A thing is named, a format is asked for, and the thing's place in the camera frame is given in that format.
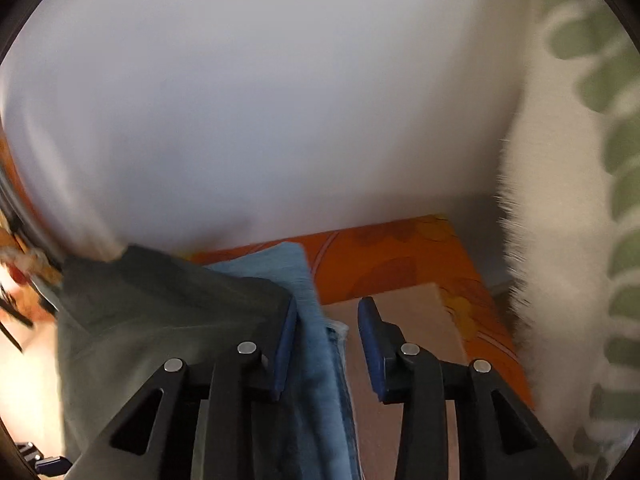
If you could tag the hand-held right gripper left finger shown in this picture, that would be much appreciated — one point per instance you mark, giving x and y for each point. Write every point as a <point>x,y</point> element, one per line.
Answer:
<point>282,355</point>

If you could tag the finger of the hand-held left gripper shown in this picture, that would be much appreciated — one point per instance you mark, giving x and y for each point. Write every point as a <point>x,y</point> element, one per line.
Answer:
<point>47,464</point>

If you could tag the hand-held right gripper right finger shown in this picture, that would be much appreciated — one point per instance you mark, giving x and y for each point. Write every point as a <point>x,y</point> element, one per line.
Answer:
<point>371,355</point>

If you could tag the blue jeans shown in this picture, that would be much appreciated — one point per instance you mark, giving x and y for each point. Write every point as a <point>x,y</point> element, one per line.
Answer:
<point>320,400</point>

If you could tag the dark pants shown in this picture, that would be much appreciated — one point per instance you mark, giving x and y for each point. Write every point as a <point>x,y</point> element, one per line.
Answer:
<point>150,310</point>

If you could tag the orange floral bordered mat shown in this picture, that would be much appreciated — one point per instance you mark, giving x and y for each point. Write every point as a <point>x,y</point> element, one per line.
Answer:
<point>400,255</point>

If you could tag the white green leaf blanket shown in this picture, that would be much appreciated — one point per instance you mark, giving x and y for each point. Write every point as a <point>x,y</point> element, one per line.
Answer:
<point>560,210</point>

